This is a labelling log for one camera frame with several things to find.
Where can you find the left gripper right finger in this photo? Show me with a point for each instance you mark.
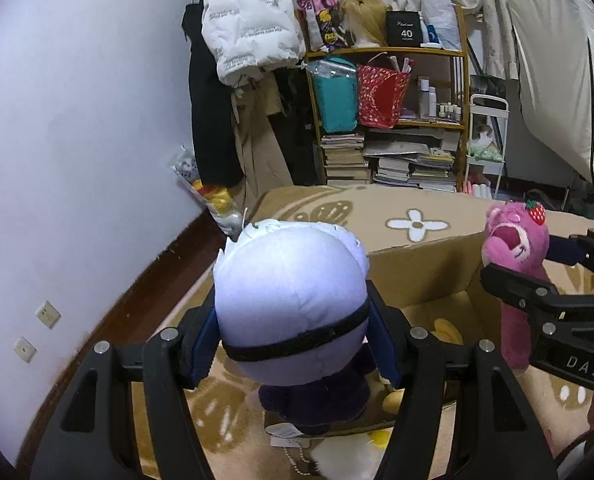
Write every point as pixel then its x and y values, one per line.
pixel 457 399

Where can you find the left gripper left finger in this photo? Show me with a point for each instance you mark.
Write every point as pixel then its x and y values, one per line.
pixel 91 434

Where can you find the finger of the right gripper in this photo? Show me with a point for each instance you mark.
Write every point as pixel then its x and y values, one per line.
pixel 521 292
pixel 575 249

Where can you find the pink strawberry bear plush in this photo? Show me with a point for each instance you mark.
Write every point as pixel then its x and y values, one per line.
pixel 516 238

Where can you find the white-haired plush doll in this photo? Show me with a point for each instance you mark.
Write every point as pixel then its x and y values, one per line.
pixel 293 307

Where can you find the white fluffy plush with pompoms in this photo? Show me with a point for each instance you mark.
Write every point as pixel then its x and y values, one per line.
pixel 356 456

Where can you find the yellow spotted plush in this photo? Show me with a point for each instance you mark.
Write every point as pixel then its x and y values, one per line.
pixel 445 331

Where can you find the cardboard box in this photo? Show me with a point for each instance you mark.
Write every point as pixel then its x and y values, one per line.
pixel 412 286

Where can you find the cream hanging quilt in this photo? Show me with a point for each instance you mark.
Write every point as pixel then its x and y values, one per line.
pixel 555 50

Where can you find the white metal cart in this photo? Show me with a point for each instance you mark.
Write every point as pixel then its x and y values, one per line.
pixel 486 145

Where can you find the stack of books right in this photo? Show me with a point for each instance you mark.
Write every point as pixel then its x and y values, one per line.
pixel 424 158

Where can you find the stack of books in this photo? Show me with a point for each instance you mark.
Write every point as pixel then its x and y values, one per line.
pixel 343 158
pixel 424 158

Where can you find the wooden shelf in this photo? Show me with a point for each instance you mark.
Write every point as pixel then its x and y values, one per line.
pixel 437 94

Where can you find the stack of books left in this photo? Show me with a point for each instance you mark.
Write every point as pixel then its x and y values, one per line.
pixel 343 158

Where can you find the red gift bag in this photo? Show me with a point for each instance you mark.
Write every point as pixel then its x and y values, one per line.
pixel 381 91

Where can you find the plastic bag of toys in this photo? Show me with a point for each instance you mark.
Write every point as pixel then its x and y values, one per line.
pixel 216 198

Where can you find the white plastic bag on shelf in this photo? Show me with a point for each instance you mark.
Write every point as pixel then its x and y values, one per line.
pixel 442 16

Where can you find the black box marked 40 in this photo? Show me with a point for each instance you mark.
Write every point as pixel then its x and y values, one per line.
pixel 403 29

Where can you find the teal bag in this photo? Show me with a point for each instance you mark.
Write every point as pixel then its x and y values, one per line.
pixel 335 85

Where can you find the black hanging coat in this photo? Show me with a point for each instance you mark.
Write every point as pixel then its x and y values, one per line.
pixel 211 108

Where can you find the blonde wig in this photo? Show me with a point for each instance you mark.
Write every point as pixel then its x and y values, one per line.
pixel 365 22

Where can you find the pink black packaged item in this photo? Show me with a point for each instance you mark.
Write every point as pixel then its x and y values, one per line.
pixel 324 25

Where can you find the white puffer jacket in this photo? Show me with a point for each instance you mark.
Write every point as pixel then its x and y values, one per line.
pixel 249 38

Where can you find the lower wall socket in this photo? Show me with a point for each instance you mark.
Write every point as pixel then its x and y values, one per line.
pixel 24 349

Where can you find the wall socket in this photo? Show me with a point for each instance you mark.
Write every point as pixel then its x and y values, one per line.
pixel 48 315
pixel 24 349

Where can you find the upper wall socket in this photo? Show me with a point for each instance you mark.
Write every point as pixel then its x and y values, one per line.
pixel 48 315

